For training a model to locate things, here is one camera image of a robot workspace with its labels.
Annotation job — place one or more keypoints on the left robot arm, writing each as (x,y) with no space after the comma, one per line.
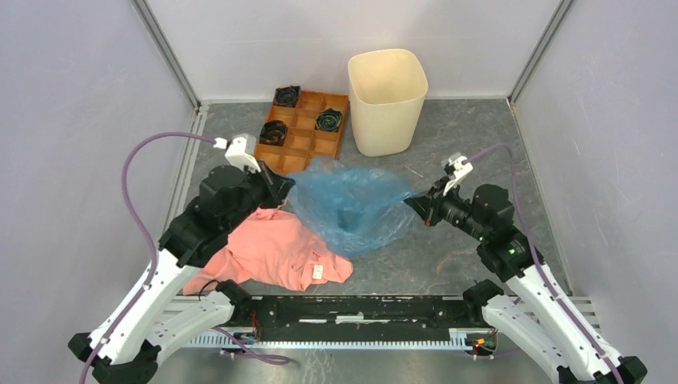
(131,344)

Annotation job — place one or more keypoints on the rolled dark tie front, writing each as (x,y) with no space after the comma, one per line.
(273,133)

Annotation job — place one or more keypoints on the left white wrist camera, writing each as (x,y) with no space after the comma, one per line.
(239,151)

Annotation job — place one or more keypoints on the left aluminium corner post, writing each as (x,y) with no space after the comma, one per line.
(160,40)

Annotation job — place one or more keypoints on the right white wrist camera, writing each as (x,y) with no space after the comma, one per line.
(457,167)

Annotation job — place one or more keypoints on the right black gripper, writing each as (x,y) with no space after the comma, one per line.
(424,206)

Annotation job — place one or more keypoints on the rolled dark tie right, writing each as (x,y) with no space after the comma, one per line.
(329,120)

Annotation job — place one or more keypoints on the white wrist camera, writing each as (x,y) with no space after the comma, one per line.
(457,167)
(239,151)

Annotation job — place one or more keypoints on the aluminium corner post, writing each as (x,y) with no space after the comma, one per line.
(553,26)
(160,40)

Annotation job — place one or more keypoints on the pink cloth shirt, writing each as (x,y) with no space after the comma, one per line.
(273,247)

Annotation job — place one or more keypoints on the cream plastic trash bin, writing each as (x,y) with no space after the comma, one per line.
(387,89)

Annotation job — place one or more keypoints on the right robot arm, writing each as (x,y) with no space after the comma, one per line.
(556,336)

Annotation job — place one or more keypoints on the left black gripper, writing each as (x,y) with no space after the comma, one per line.
(277,186)

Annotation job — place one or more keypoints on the blue plastic trash bag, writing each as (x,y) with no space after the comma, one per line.
(353,209)

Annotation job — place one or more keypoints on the orange wooden divided tray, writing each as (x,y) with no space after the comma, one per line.
(303,142)

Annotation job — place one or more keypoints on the right aluminium corner post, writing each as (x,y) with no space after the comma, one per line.
(553,26)

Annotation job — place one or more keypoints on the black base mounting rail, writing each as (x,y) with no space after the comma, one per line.
(372,318)

